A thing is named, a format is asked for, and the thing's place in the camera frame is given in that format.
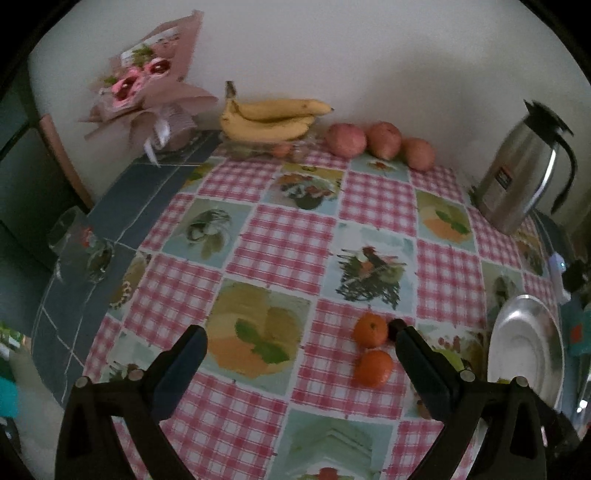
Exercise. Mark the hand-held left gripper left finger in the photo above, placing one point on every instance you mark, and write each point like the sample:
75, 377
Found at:
184, 364

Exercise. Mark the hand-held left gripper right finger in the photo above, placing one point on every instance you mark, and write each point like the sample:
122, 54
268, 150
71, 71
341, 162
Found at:
422, 374

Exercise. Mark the tangerine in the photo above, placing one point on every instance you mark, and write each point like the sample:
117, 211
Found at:
371, 330
374, 368

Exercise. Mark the dark round fruit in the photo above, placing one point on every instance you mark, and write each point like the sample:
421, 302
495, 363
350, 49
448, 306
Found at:
396, 326

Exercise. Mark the silver metal plate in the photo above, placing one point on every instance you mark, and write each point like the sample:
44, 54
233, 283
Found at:
526, 346

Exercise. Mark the clear drinking glass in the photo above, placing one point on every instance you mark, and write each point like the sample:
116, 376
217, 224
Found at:
81, 244

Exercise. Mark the checkered printed tablecloth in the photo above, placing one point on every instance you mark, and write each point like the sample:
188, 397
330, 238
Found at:
286, 240

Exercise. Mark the teal box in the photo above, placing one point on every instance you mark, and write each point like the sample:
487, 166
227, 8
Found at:
579, 327

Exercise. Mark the white device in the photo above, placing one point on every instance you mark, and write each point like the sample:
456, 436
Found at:
557, 272

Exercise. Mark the black device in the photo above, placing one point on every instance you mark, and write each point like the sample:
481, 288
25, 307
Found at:
578, 277

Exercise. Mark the stainless steel thermos jug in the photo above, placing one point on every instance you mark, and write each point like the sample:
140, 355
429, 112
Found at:
517, 175

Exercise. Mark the clear glass bowl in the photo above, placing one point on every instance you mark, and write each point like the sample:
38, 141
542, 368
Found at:
249, 146

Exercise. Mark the small orange fruit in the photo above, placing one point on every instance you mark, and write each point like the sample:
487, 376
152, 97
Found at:
282, 150

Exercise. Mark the banana bunch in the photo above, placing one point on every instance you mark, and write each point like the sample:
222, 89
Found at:
268, 122

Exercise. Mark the pink wrapped flower bouquet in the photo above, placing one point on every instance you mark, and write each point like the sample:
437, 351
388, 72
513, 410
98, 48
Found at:
143, 87

